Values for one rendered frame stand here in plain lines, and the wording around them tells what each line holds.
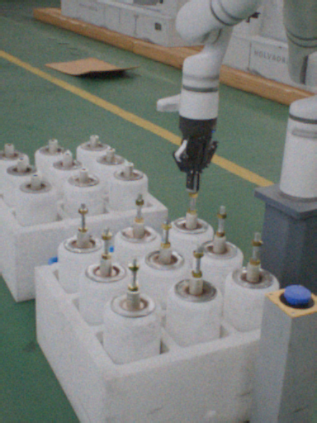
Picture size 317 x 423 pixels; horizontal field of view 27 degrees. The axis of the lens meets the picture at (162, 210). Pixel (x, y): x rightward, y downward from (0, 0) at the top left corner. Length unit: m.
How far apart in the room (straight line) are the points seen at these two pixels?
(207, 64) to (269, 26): 2.66
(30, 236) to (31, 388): 0.36
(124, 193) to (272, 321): 0.68
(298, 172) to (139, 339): 0.53
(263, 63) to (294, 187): 2.31
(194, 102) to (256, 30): 2.67
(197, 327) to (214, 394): 0.13
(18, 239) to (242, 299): 0.57
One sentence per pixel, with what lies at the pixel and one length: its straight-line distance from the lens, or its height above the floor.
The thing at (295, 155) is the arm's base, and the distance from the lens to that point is 1.39.
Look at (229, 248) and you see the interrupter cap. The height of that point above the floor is 0.25.
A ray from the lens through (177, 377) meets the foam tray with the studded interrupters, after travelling 1.11.
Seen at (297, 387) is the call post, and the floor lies 0.18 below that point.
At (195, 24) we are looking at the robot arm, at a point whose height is 0.67.
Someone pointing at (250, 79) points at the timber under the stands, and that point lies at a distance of 3.65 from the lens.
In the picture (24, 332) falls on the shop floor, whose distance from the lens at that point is 1.48.
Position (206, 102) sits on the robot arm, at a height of 0.53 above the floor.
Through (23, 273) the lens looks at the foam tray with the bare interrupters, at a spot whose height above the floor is 0.08.
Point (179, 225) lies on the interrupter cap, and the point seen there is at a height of 0.25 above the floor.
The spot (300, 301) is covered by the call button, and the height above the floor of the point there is 0.32.
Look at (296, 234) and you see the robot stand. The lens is 1.42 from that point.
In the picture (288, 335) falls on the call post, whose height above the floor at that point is 0.28.
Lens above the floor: 0.83
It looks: 24 degrees down
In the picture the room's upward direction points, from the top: 3 degrees clockwise
